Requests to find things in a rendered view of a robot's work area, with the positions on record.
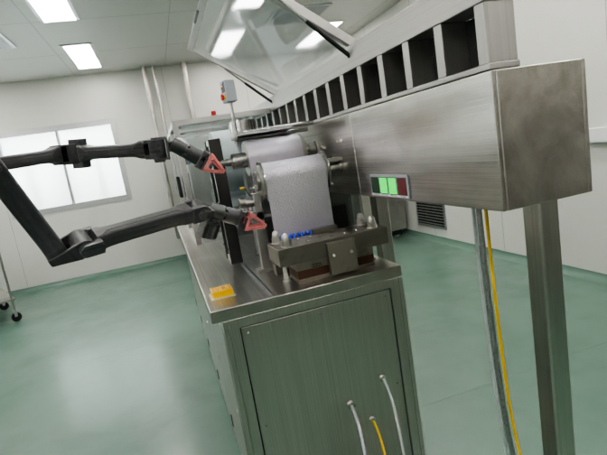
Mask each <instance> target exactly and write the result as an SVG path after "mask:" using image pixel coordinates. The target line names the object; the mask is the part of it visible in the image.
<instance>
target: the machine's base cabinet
mask: <svg viewBox="0 0 607 455"><path fill-rule="evenodd" d="M187 259H188V256H187ZM188 264H189V268H190V272H191V280H192V285H193V289H194V293H195V298H196V299H195V301H196V305H197V307H198V311H199V314H200V318H201V324H202V327H203V330H204V333H205V336H206V340H207V342H208V345H209V349H210V353H211V357H212V360H213V363H214V366H215V369H216V372H217V376H218V379H219V384H220V387H221V390H222V393H223V396H224V399H225V403H226V406H227V409H228V412H229V418H230V420H231V423H232V427H233V430H234V433H235V436H236V439H237V442H238V447H239V450H240V454H241V455H362V451H361V446H360V438H359V434H358V430H357V426H356V423H355V421H354V418H353V415H352V412H351V410H350V409H349V408H348V407H347V402H348V401H349V400H352V401H353V402H354V403H355V405H356V406H355V409H356V411H357V414H358V416H359V418H360V424H361V427H362V430H363V434H364V439H365V442H366V448H367V453H368V455H384V454H383V450H382V447H381V443H380V440H379V437H378V433H377V431H376V428H375V426H374V424H373V423H371V422H370V421H369V417H370V416H374V417H375V418H376V425H377V426H378V430H379V432H380V435H381V438H382V441H383V443H384V447H385V451H386V454H387V455H402V450H401V446H400V441H399V437H398V432H397V424H396V419H395V415H394V412H393V408H392V404H391V402H390V398H389V395H388V391H387V389H386V387H385V385H384V383H383V382H381V381H380V380H379V376H380V375H384V376H386V378H387V380H386V381H387V383H388V386H389V389H390V392H391V394H392V396H393V399H394V403H395V406H396V409H397V416H398V420H399V425H400V429H401V434H402V439H403V443H404V448H405V453H406V455H425V445H424V437H423V431H422V424H421V416H420V410H419V403H418V395H417V389H416V376H415V369H414V361H413V355H412V348H411V340H410V334H409V327H408V319H407V313H406V299H405V293H404V285H403V278H402V276H399V277H395V278H391V279H387V280H384V281H380V282H377V283H371V284H367V285H363V286H360V287H356V288H352V289H349V290H346V291H342V292H336V293H332V294H328V295H325V296H322V297H318V298H314V299H311V300H307V301H303V302H298V303H294V304H290V305H286V306H283V307H279V308H275V309H272V310H269V311H262V312H259V313H255V314H251V315H248V316H245V317H241V318H237V319H234V320H227V321H223V322H220V323H217V324H212V323H211V320H210V315H209V314H208V311H207V308H206V306H205V303H204V300H203V298H202V296H201V291H200V288H199V286H198V284H197V281H196V279H195V276H194V273H193V271H192V269H191V264H190V261H189V259H188Z"/></svg>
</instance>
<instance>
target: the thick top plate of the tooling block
mask: <svg viewBox="0 0 607 455"><path fill-rule="evenodd" d="M365 223H366V225H362V226H356V225H357V224H356V225H351V226H347V227H339V228H338V229H336V230H332V231H328V232H323V233H320V234H315V235H314V234H310V235H306V236H301V237H294V238H289V239H290V240H291V245H292V246H290V247H286V248H282V247H281V243H280V244H276V245H272V243H268V244H267V248H268V253H269V259H270V260H271V261H272V262H274V263H275V264H276V265H278V266H279V267H280V268H283V267H287V266H291V265H298V264H302V263H306V262H310V261H313V260H318V259H322V258H325V257H327V252H326V246H325V243H329V242H332V241H337V240H341V239H344V238H349V237H354V239H355V246H356V250H360V249H364V248H368V247H372V246H379V245H383V244H386V243H388V230H387V227H386V226H382V225H378V224H377V226H378V227H375V228H367V227H368V224H367V223H368V222H365Z"/></svg>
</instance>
